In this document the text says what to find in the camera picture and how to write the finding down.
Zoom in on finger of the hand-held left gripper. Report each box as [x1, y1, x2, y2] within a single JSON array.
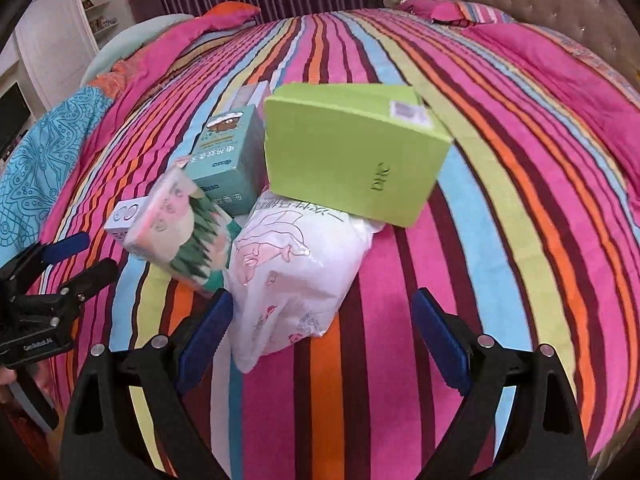
[[54, 257, 119, 307], [0, 231, 92, 286]]

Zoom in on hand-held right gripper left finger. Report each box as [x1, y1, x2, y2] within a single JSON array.
[[60, 287, 236, 480]]

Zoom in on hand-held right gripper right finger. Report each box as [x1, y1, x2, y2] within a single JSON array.
[[410, 287, 591, 480]]

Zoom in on small white box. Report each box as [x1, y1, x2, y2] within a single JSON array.
[[105, 197, 151, 236]]

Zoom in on tissue pack with tree print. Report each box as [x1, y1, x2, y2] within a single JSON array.
[[122, 165, 236, 293]]

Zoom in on white plastic pack pink drawing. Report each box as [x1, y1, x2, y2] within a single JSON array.
[[225, 190, 386, 373]]

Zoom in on teal box with bear print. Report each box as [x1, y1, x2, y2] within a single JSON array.
[[190, 105, 269, 216]]

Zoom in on lime green cardboard box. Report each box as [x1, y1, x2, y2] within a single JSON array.
[[262, 82, 455, 228]]

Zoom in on blue patterned blanket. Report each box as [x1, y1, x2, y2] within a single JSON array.
[[0, 85, 113, 261]]

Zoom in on striped bed sheet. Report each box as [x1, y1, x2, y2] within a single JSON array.
[[30, 7, 640, 480]]

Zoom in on black monitor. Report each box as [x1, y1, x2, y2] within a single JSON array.
[[0, 82, 33, 156]]

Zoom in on white cabinet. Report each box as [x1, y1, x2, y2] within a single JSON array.
[[15, 0, 136, 106]]

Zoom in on pink blanket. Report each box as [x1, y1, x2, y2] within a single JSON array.
[[87, 12, 226, 161]]

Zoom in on light green pillow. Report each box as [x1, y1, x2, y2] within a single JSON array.
[[80, 12, 193, 88]]

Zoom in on pink quilt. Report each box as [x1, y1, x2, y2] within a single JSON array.
[[460, 22, 640, 171]]

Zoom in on orange pink pillow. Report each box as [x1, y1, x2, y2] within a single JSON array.
[[202, 1, 262, 28]]

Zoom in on striped pink pillow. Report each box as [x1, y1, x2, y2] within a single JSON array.
[[400, 0, 516, 26]]

